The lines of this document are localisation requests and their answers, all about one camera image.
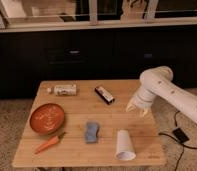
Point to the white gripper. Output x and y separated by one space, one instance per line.
142 99

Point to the dark snack bar box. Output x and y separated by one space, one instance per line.
104 94

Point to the white ceramic cup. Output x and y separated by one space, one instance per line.
124 146

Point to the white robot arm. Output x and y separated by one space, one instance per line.
158 82

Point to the wooden table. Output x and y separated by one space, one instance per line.
94 116

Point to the black power adapter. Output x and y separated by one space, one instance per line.
180 135

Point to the blue sponge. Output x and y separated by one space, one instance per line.
92 129

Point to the white labelled bottle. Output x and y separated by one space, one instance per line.
63 90

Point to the orange carrot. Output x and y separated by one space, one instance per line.
48 143

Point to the red orange plate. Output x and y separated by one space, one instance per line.
47 118

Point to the dark cabinet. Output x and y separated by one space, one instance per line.
28 58

